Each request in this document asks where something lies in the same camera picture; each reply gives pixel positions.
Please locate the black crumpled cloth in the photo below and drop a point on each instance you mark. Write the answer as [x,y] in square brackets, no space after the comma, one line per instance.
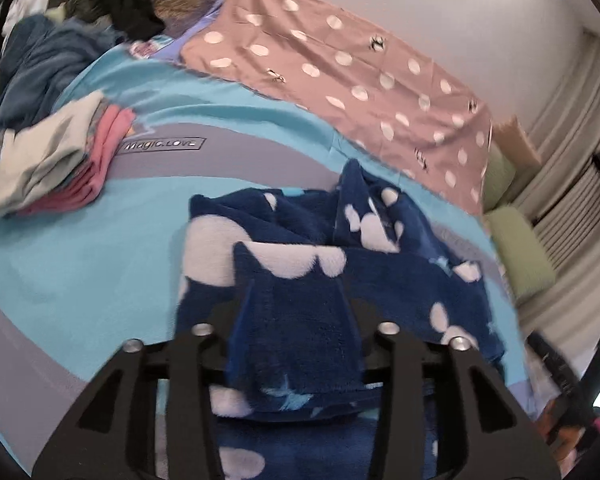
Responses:
[130,5]

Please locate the grey folded garment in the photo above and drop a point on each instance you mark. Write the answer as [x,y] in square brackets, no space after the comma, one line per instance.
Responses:
[45,155]

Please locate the blue grey crumpled cloth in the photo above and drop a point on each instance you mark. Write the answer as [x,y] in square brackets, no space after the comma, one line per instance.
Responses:
[45,60]

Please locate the pink folded garments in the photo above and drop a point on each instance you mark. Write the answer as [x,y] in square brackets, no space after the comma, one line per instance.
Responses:
[102,152]

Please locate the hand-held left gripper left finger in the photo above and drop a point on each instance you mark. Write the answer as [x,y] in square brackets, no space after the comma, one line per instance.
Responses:
[196,360]

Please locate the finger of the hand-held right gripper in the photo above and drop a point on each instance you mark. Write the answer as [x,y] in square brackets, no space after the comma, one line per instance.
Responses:
[550,355]

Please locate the small green pillow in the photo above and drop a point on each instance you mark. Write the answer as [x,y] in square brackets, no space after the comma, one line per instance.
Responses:
[497,177]

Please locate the light blue printed blanket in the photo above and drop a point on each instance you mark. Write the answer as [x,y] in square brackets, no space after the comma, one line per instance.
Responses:
[120,260]

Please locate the large green pillow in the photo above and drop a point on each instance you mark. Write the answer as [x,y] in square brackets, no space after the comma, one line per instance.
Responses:
[522,255]

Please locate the pink polka dot sheet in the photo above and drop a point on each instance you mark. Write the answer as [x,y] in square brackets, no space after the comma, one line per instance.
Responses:
[330,75]

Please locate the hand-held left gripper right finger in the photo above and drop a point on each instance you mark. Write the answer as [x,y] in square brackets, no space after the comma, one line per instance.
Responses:
[397,360]

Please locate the navy fleece garment white print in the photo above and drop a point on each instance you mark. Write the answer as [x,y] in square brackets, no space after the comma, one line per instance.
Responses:
[300,310]

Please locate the beige curtain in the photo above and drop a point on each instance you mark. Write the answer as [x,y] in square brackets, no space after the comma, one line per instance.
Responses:
[575,200]

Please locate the beige pillow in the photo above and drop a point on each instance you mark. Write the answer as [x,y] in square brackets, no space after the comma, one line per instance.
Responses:
[517,137]

